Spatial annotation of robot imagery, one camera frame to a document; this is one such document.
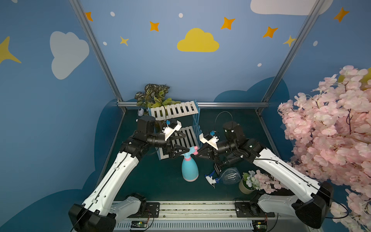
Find aluminium left corner post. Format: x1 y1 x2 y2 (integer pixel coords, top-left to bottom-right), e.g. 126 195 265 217
69 0 123 102

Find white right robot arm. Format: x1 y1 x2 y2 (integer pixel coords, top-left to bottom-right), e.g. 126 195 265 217
198 121 334 229

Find clear vase with daisies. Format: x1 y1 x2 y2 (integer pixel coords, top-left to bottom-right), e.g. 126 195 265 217
134 84 181 117

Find aluminium corner post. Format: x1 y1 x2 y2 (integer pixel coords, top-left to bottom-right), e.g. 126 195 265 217
69 0 123 102
261 0 326 104

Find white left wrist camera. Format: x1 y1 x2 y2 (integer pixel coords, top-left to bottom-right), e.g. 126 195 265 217
162 119 182 141

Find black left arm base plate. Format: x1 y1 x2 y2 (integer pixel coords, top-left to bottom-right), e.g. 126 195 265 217
128 202 160 218

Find blue and white slatted shelf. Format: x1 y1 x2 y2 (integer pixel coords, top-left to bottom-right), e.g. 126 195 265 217
147 100 202 160

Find small pot white flowers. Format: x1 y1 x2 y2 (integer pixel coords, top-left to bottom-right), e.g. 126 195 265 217
239 171 261 195

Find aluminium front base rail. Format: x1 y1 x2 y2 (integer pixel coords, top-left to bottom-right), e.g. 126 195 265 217
112 200 315 232

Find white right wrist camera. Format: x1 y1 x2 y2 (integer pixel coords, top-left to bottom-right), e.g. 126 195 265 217
199 130 219 150

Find aluminium right corner post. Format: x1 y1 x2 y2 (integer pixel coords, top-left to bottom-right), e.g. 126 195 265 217
261 0 326 104

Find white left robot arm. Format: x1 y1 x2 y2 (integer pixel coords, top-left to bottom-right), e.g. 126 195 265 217
68 116 198 232

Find teal pink spray bottle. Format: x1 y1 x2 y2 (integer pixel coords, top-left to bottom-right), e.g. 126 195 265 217
182 146 199 182

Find pink cherry blossom tree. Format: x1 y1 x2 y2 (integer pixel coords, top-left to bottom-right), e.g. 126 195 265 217
254 65 371 232

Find aluminium back frame rail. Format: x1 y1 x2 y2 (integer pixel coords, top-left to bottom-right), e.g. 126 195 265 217
117 101 269 109

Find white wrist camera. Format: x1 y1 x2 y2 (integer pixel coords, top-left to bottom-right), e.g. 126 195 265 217
199 130 219 150
162 119 182 141

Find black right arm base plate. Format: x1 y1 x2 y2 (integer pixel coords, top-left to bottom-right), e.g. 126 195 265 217
234 202 276 218

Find clear blue-white spray bottle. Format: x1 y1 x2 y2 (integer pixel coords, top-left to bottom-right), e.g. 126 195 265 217
205 167 242 188

